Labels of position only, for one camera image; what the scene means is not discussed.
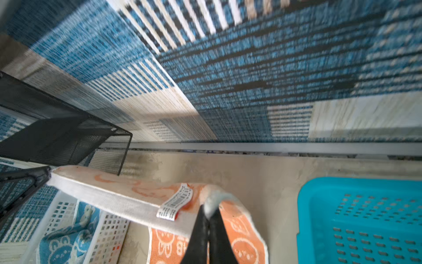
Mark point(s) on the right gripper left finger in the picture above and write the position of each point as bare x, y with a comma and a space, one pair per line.
197, 249

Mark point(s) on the white towel label tag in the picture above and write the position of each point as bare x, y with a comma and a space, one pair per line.
170, 209

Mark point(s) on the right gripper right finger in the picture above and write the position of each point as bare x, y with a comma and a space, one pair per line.
220, 250

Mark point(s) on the teal plastic basket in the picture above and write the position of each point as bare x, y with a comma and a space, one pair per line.
360, 221

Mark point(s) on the blue bunny pattern towel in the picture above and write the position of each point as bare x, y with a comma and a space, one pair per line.
69, 245

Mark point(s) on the orange bunny pattern towel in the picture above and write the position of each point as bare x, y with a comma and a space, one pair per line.
138, 201

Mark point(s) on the white plastic laundry basket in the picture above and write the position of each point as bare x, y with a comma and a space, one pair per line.
107, 241

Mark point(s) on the black wire shelf rack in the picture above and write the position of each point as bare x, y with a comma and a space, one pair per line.
54, 133

